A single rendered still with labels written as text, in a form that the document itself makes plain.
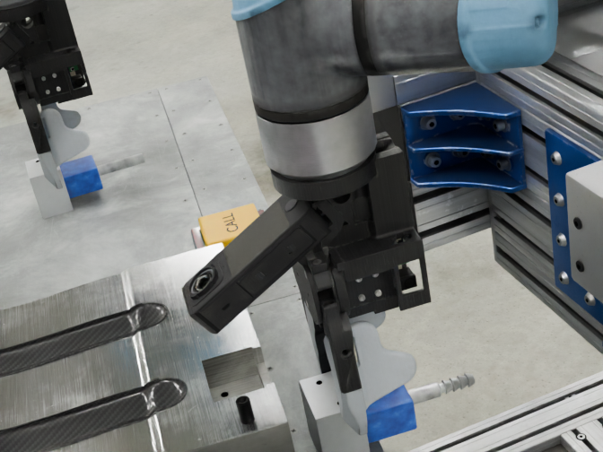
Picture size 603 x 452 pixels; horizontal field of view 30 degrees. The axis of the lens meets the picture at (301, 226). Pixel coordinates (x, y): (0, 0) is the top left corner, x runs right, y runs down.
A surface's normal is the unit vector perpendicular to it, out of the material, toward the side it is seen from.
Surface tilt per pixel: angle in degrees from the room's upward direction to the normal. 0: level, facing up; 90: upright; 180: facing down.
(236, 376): 90
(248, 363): 90
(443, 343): 0
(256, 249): 31
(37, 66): 90
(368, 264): 90
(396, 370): 79
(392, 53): 108
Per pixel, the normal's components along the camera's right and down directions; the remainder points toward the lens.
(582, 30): -0.17, -0.85
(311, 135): 0.00, 0.50
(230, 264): -0.64, -0.61
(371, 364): 0.21, 0.29
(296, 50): -0.23, 0.57
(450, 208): 0.36, 0.41
